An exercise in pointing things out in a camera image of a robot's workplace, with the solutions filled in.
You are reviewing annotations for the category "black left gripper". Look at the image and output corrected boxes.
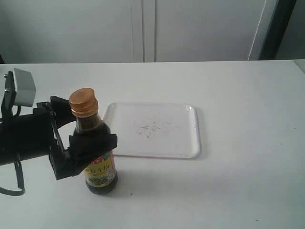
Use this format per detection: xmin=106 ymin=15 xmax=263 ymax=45
xmin=33 ymin=96 xmax=118 ymax=180

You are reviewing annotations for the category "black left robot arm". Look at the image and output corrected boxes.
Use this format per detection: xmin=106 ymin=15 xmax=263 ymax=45
xmin=0 ymin=96 xmax=118 ymax=180

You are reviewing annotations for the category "white plastic tray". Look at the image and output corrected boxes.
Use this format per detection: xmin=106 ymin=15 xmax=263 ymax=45
xmin=102 ymin=102 xmax=201 ymax=159

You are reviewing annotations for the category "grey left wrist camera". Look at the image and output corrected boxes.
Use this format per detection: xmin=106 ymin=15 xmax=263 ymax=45
xmin=12 ymin=68 xmax=36 ymax=107

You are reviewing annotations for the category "dark vertical post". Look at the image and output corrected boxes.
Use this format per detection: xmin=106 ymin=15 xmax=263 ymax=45
xmin=258 ymin=0 xmax=297 ymax=61

